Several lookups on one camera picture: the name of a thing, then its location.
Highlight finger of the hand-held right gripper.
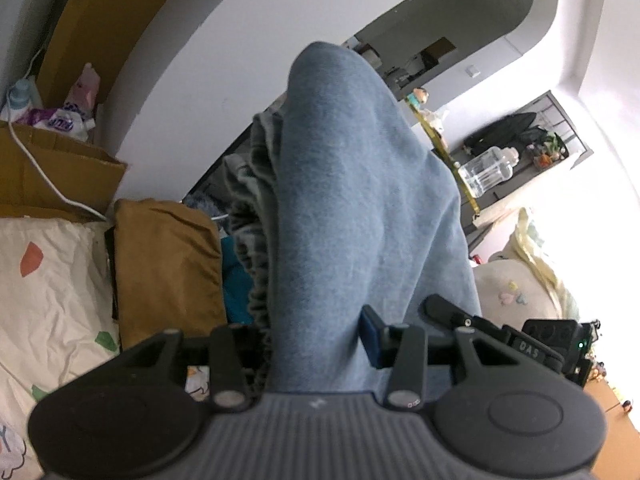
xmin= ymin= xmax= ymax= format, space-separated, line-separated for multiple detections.
xmin=422 ymin=294 xmax=507 ymax=335

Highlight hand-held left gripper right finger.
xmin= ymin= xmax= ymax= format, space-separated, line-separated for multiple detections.
xmin=361 ymin=305 xmax=521 ymax=409

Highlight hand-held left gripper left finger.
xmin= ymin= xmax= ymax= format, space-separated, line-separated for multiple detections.
xmin=120 ymin=324 xmax=273 ymax=409

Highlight light blue jeans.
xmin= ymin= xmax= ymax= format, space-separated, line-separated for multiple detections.
xmin=222 ymin=41 xmax=483 ymax=393

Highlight cream plush blanket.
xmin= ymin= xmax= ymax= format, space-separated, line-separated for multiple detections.
xmin=472 ymin=207 xmax=581 ymax=321

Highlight blue patterned blanket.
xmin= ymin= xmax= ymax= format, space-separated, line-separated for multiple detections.
xmin=220 ymin=235 xmax=256 ymax=326

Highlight folded brown garment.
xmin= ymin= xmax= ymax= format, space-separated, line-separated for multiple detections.
xmin=114 ymin=199 xmax=228 ymax=351

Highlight clear plastic bottle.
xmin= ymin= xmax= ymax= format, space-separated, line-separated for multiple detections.
xmin=457 ymin=146 xmax=521 ymax=200

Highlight folded black garment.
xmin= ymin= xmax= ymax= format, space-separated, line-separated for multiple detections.
xmin=104 ymin=225 xmax=121 ymax=321

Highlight round table with yellow rim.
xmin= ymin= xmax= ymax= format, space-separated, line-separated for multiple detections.
xmin=407 ymin=95 xmax=483 ymax=216

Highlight cream bear print bedsheet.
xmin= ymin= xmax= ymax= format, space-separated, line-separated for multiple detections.
xmin=0 ymin=217 xmax=211 ymax=480

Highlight flat cardboard sheet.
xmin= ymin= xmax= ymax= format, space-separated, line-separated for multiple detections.
xmin=0 ymin=122 xmax=128 ymax=223

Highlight purple white refill pouch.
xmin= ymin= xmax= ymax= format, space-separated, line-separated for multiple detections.
xmin=22 ymin=102 xmax=96 ymax=143

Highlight pink pouch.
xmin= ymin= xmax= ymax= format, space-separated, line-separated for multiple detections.
xmin=67 ymin=62 xmax=101 ymax=116

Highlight light blue bottle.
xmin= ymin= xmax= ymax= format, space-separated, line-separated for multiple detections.
xmin=7 ymin=77 xmax=33 ymax=123

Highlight tall cardboard box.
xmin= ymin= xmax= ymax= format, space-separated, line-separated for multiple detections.
xmin=37 ymin=0 xmax=206 ymax=106

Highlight wire rack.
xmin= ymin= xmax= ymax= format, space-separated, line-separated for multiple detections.
xmin=520 ymin=91 xmax=593 ymax=168

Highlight white cable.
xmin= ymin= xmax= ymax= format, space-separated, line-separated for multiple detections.
xmin=5 ymin=50 xmax=108 ymax=221

